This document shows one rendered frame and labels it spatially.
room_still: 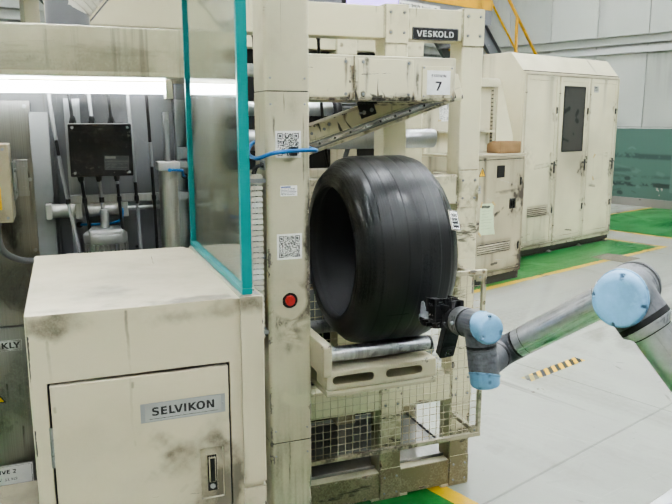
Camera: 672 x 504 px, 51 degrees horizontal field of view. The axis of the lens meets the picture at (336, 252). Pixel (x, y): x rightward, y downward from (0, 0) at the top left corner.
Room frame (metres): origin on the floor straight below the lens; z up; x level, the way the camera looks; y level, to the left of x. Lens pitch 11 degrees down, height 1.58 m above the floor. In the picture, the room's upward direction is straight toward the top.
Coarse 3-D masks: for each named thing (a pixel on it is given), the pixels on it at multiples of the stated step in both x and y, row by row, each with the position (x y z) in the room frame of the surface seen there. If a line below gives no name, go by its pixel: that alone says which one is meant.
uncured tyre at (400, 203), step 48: (336, 192) 2.37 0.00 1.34; (384, 192) 1.96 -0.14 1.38; (432, 192) 2.01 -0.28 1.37; (336, 240) 2.42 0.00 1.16; (384, 240) 1.89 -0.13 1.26; (432, 240) 1.94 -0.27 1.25; (336, 288) 2.36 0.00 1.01; (384, 288) 1.89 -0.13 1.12; (432, 288) 1.94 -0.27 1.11; (384, 336) 2.00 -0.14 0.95
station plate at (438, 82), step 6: (432, 72) 2.45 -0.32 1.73; (438, 72) 2.45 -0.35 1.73; (444, 72) 2.46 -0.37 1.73; (450, 72) 2.47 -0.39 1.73; (432, 78) 2.45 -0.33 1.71; (438, 78) 2.45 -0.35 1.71; (444, 78) 2.46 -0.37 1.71; (432, 84) 2.45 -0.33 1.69; (438, 84) 2.45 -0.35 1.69; (444, 84) 2.46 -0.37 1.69; (432, 90) 2.45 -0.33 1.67; (438, 90) 2.45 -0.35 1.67; (444, 90) 2.46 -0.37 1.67
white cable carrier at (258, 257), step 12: (252, 192) 1.97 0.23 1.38; (252, 204) 1.97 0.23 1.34; (252, 216) 1.96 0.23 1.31; (252, 228) 1.96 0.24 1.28; (252, 240) 1.96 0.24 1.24; (252, 252) 2.01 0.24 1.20; (252, 264) 2.01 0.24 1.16; (252, 276) 1.97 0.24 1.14; (264, 300) 1.98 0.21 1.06; (264, 324) 1.98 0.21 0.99; (264, 336) 1.97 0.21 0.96
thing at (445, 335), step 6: (444, 324) 1.80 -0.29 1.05; (444, 330) 1.79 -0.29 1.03; (444, 336) 1.79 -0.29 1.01; (450, 336) 1.80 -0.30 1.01; (456, 336) 1.81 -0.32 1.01; (438, 342) 1.82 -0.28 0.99; (444, 342) 1.80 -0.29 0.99; (450, 342) 1.81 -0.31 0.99; (456, 342) 1.82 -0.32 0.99; (438, 348) 1.83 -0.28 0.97; (444, 348) 1.81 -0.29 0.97; (450, 348) 1.82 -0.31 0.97; (438, 354) 1.83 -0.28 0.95; (444, 354) 1.82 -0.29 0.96; (450, 354) 1.83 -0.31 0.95
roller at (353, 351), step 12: (420, 336) 2.08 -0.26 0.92; (336, 348) 1.97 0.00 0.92; (348, 348) 1.98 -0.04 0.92; (360, 348) 1.99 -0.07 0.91; (372, 348) 2.00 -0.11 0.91; (384, 348) 2.02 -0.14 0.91; (396, 348) 2.03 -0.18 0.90; (408, 348) 2.05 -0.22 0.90; (420, 348) 2.06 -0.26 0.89; (336, 360) 1.97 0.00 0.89
